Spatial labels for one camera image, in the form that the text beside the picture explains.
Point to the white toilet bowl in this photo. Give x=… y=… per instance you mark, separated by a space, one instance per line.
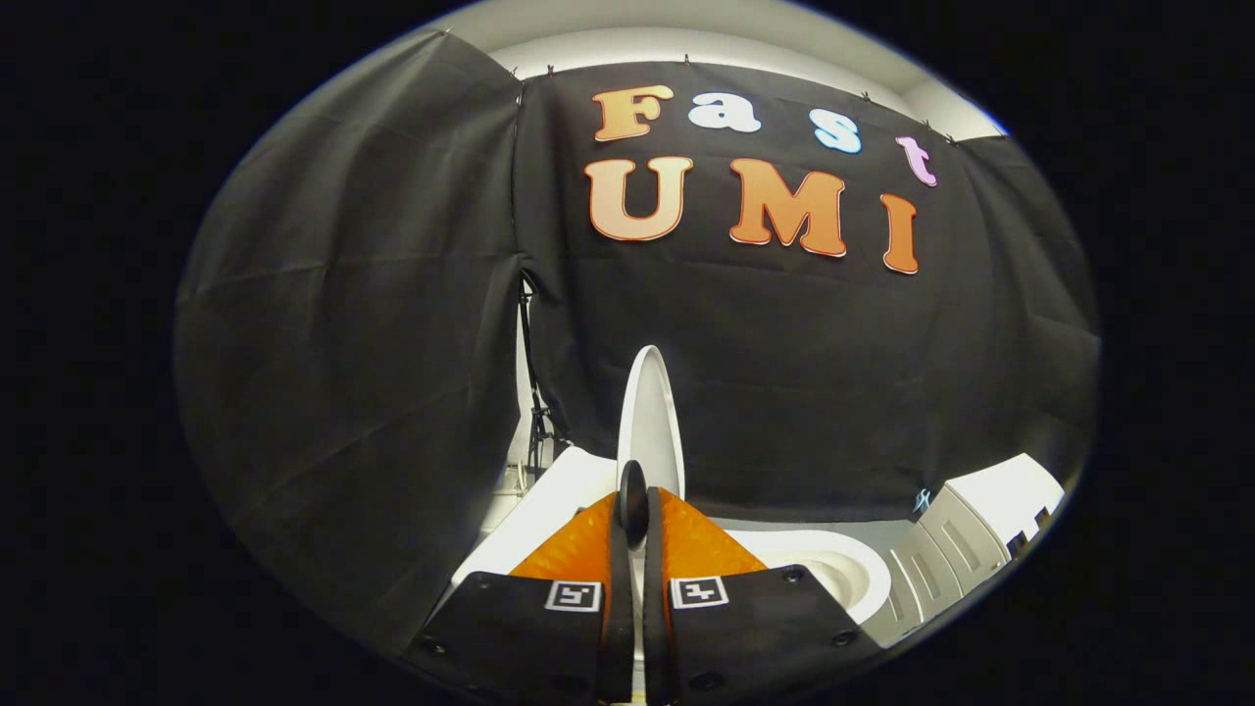
x=833 y=564

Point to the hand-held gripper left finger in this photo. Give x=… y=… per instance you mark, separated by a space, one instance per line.
x=622 y=608

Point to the black backdrop cloth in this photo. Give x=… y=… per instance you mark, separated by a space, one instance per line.
x=784 y=392

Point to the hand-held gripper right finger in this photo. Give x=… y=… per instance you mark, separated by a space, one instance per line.
x=657 y=628

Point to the white drawer cabinet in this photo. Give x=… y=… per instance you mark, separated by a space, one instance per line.
x=1000 y=490

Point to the white toilet lid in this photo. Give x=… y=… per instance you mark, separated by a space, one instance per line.
x=652 y=422

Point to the black backdrop stand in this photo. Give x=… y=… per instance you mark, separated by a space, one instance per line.
x=537 y=412

